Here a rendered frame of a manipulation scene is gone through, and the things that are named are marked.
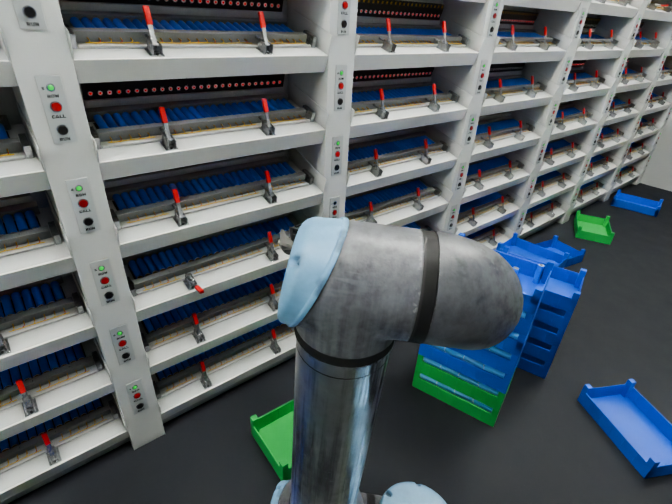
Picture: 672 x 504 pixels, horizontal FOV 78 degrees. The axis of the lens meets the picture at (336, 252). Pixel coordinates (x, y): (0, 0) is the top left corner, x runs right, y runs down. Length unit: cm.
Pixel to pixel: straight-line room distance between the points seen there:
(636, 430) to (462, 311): 147
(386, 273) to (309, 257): 7
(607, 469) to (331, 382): 130
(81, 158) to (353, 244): 73
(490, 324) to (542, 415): 129
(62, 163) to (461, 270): 82
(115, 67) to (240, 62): 27
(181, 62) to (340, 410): 80
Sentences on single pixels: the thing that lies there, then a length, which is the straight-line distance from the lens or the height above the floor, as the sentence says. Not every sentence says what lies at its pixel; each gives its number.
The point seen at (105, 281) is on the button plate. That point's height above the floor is 60.
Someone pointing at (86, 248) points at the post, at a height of 70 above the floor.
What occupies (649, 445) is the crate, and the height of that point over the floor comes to 0.
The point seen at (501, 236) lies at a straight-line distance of 258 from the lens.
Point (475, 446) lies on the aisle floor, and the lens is 153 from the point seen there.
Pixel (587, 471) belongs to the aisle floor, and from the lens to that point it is 163.
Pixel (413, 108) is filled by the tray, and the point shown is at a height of 90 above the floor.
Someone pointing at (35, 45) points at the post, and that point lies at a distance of 97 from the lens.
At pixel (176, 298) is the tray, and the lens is 121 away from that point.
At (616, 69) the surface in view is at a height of 98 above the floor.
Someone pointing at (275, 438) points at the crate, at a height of 0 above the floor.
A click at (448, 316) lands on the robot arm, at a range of 39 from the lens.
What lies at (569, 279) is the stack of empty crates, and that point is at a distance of 182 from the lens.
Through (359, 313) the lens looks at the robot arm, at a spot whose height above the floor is 94.
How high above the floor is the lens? 118
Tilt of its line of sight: 30 degrees down
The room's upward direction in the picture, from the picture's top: 3 degrees clockwise
